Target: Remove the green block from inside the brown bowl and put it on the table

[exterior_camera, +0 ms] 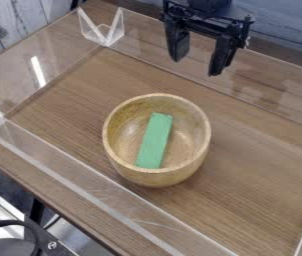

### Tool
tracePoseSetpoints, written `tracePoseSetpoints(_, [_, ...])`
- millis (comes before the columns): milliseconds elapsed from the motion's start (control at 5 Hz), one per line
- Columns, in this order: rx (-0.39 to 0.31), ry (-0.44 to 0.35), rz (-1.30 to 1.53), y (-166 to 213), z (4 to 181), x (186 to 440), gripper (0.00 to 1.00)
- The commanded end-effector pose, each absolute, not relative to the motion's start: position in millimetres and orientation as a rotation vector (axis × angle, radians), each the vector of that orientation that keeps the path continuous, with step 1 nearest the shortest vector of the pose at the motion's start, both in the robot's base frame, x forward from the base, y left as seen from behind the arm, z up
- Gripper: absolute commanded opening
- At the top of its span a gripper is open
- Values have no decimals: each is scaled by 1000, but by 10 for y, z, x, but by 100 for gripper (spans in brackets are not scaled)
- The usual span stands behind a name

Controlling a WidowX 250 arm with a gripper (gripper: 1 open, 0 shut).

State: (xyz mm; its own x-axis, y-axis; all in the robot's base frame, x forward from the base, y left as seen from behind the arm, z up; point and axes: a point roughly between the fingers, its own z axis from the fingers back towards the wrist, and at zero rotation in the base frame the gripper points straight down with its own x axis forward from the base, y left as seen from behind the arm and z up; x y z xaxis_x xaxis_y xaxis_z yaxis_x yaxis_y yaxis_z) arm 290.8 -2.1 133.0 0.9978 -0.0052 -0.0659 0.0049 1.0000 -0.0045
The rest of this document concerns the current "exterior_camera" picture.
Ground green rectangular block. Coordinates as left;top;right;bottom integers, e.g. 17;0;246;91
135;112;172;169

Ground grey metal bracket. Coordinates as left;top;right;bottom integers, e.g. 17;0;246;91
24;219;79;256

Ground clear acrylic tray walls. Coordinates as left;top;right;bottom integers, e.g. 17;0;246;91
0;1;302;256

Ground black table leg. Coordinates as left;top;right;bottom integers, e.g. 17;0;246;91
29;199;45;224

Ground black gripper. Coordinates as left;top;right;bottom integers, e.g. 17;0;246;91
160;0;255;76

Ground brown wooden bowl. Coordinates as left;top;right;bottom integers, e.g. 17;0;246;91
102;93;212;188

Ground black cable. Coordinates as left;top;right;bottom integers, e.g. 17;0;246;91
0;219;44;256

